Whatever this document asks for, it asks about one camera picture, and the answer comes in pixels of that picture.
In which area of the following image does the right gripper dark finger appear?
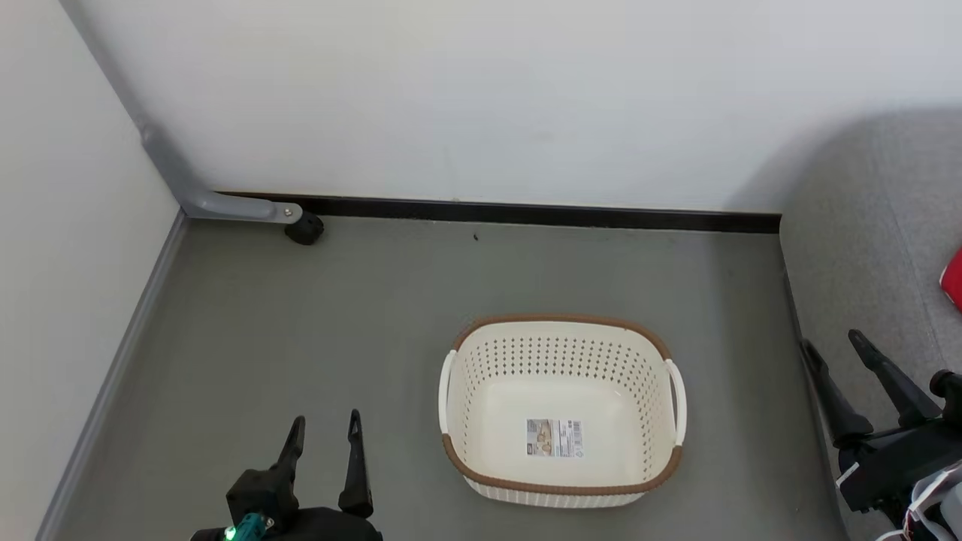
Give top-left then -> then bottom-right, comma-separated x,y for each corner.
800,338 -> 874,446
848,329 -> 942,430

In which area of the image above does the teal cable connector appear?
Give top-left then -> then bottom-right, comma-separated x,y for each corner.
237,512 -> 276,541

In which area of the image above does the grey floor skirting strip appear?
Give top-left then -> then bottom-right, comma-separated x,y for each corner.
33,209 -> 190,541

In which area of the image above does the grey metal partition leg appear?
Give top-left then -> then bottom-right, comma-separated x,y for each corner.
59,0 -> 304,225

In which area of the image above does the printed basket label sticker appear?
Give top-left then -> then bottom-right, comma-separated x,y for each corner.
525,417 -> 585,459

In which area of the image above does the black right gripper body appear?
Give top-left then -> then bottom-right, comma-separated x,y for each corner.
837,369 -> 962,521

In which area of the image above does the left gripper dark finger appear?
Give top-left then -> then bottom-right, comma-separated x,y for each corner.
274,415 -> 306,482
337,410 -> 374,518

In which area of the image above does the red clothing with white stripes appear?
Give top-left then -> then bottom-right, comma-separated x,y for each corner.
939,247 -> 962,313

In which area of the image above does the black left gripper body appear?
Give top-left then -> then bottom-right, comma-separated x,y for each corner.
191,468 -> 384,541

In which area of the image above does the grey fabric sofa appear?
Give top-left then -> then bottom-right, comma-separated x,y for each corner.
777,109 -> 962,541

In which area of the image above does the black wall baseboard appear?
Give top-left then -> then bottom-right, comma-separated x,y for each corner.
216,191 -> 783,234

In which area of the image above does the black caster wheel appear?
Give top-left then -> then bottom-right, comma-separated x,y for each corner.
283,211 -> 326,246

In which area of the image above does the cream plastic laundry basket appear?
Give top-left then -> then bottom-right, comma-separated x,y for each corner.
437,313 -> 688,510

